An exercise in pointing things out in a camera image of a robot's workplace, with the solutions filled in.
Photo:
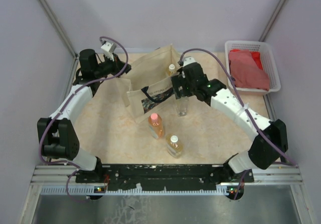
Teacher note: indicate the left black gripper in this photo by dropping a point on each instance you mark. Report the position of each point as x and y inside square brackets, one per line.
[117, 64]

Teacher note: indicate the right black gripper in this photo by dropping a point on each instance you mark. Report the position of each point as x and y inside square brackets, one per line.
[178, 81]

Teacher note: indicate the amber bottle white cap tall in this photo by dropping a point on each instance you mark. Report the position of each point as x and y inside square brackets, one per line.
[171, 70]

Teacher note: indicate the clear bottle dark cap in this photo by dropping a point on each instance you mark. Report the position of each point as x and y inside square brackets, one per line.
[182, 106]

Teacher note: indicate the beige canvas tote bag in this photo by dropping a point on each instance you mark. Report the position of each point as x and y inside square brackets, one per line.
[147, 88]

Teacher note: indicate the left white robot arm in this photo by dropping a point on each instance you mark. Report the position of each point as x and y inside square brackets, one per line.
[57, 137]

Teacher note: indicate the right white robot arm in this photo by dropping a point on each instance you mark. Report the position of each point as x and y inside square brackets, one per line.
[269, 138]

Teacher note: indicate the pink cloth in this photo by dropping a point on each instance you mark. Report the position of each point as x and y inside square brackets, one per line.
[245, 72]

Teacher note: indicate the orange bottle pink cap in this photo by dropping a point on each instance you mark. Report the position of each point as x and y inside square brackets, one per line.
[155, 124]

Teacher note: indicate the yellow bottle white cap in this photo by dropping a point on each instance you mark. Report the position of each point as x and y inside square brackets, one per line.
[174, 145]

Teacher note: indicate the red cloth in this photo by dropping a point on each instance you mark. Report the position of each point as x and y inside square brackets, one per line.
[257, 59]

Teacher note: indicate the white plastic basket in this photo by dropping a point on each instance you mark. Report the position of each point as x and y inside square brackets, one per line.
[267, 62]

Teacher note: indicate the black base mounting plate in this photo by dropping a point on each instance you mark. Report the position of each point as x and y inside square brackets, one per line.
[195, 177]

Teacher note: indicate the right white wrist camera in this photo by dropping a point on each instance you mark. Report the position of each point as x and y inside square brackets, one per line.
[186, 61]

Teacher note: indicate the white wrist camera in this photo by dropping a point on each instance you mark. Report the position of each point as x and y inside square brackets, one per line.
[108, 49]
[186, 61]

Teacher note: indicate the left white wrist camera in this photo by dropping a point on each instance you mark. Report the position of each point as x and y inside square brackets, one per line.
[108, 49]

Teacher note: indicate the aluminium frame rail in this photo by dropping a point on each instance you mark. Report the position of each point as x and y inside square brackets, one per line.
[60, 179]

